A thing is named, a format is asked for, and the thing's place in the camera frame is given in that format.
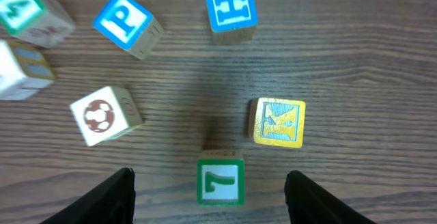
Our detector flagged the small green top block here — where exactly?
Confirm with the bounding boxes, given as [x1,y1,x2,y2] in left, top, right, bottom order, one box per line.
[1,0,75,48]

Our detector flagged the white block blue side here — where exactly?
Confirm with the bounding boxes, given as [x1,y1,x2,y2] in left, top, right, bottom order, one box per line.
[1,40,56,100]

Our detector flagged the blue top block right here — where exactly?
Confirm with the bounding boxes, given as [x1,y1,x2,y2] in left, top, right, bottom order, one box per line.
[206,0,258,45]

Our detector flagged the white block animal picture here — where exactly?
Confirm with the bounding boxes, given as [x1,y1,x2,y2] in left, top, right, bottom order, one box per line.
[70,86,143,147]

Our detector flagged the blue P block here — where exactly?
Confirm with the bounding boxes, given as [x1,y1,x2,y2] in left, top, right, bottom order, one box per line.
[93,0,165,60]

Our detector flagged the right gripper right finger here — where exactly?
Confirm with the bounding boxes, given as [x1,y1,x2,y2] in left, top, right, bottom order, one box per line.
[284,170,375,224]

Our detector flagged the yellow top block right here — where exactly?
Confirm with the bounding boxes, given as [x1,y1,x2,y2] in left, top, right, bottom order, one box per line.
[248,97,306,148]

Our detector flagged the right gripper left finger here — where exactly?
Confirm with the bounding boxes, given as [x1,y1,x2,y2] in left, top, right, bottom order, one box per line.
[41,167,136,224]

